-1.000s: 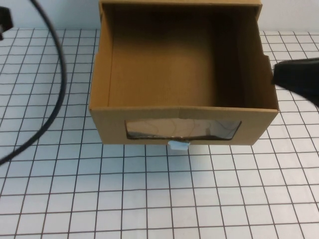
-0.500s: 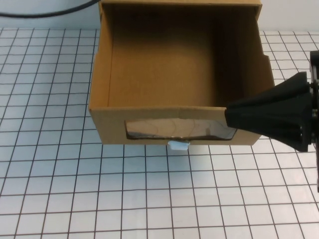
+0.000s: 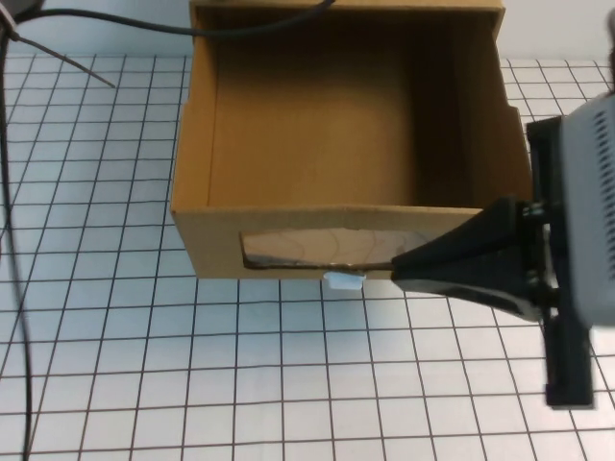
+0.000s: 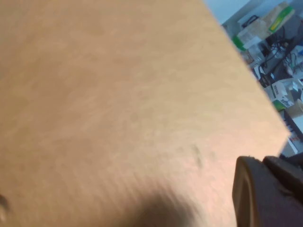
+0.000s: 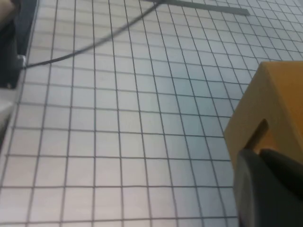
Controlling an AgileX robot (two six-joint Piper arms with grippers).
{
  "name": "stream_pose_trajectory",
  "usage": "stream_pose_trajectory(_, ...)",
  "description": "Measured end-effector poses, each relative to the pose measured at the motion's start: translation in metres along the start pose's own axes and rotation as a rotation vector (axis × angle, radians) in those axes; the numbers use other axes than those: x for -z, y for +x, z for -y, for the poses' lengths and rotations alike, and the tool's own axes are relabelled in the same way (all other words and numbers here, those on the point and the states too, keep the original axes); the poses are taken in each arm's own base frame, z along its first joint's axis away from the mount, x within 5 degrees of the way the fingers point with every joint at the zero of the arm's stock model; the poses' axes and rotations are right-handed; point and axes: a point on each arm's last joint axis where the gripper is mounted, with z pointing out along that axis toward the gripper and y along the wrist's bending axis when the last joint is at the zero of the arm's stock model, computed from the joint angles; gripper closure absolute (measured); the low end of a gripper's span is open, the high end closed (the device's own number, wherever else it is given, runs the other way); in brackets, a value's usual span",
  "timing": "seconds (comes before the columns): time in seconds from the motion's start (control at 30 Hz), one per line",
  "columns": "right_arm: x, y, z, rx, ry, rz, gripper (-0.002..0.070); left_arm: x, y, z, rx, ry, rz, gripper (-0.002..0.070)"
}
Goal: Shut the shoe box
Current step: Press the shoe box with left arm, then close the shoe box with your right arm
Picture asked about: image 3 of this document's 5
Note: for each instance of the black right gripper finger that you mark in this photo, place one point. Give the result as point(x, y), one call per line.
point(480, 245)
point(509, 298)

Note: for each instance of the grey white wrist camera box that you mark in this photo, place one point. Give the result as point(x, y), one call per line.
point(591, 216)

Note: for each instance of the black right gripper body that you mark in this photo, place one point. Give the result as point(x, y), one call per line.
point(569, 365)

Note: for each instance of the brown cardboard shoe box shell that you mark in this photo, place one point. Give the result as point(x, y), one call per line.
point(408, 4)

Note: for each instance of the cardboard drawer with window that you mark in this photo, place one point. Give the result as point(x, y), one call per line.
point(312, 144)

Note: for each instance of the grey zip tie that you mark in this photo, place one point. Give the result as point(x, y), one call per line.
point(72, 66)

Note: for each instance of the white plastic drawer pull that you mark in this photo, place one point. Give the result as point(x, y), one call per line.
point(343, 281)

